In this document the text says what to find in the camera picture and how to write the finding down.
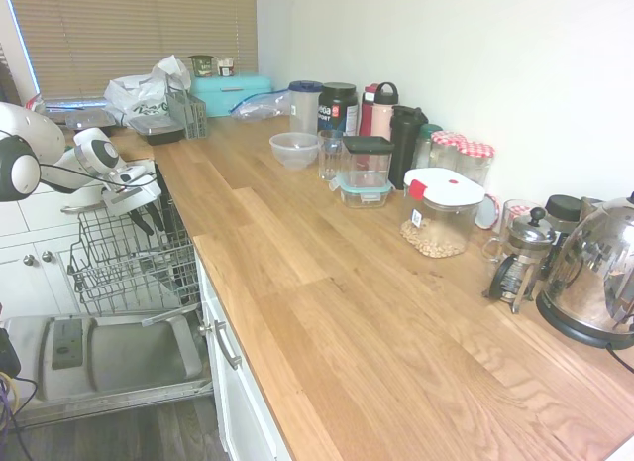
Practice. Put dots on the red snack bag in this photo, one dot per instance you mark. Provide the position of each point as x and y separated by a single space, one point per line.
32 103

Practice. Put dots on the clear glass mug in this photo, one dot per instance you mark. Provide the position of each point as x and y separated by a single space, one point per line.
517 210

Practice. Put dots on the black takeout container clear lid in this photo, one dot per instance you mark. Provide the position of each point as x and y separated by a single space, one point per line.
161 134

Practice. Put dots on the round silver cabinet knob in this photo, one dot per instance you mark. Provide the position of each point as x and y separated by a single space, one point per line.
204 328
29 259
47 256

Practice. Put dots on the peanut container with white lid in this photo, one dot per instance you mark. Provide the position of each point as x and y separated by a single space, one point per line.
441 213

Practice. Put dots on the clear glass tumbler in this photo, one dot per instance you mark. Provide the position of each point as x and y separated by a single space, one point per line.
329 156

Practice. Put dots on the black Vega Sport tub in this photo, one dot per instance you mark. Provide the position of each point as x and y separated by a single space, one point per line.
337 111

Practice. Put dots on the steel dishwasher door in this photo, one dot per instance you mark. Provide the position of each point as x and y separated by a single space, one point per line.
124 352

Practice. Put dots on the built-in dishwasher body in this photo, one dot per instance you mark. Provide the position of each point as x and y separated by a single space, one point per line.
166 218

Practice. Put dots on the clear zip bag blue seal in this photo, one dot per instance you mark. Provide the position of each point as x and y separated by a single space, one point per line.
257 108

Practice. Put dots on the shiny steel electric kettle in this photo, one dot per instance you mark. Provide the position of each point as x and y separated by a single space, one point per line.
594 263

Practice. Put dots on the red water bottle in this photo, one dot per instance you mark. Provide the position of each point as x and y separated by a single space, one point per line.
365 116

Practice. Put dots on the clear plastic lidded container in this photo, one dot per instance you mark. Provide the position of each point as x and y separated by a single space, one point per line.
91 120

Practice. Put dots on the black shaker bottle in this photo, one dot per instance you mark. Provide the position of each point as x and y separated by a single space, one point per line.
405 144

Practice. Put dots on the grey plastic cutlery basket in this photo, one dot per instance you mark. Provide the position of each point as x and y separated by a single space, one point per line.
190 114

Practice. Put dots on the dark green paper cup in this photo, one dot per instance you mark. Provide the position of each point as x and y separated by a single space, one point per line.
202 67

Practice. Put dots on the jar with black lid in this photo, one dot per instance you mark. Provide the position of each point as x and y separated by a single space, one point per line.
564 210

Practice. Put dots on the clear pitcher with blue lid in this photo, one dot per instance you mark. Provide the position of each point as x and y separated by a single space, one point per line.
304 111

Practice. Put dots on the teal metal bread box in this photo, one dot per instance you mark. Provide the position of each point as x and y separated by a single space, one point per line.
233 94

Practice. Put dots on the pink bottle with black lid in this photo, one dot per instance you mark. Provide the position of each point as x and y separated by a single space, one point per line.
384 119

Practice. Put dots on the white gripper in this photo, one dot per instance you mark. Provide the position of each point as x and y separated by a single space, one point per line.
131 198

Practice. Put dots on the clear plastic bowl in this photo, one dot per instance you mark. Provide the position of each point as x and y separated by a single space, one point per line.
294 151

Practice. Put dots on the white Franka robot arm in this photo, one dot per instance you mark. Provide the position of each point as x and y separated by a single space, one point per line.
25 129

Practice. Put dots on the clear container with black lid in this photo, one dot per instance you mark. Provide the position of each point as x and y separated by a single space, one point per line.
367 161

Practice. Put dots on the small black box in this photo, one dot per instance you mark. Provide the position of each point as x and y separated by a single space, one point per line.
7 352

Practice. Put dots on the jar with red checkered lid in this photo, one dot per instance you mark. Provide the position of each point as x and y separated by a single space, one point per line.
474 166
445 151

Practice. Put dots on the glass French press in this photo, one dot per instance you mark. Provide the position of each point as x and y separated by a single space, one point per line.
525 253

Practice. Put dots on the red checkered jar lid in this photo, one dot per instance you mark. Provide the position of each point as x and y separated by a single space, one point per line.
488 212

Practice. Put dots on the glass jar with green lid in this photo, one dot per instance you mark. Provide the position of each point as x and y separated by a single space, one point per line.
426 144

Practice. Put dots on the glass container with teal lid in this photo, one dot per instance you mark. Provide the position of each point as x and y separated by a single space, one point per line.
364 195

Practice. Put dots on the white plastic shopping bag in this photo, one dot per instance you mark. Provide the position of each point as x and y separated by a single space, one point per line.
138 99

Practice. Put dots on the tan window blind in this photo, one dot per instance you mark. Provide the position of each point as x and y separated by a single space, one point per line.
124 34

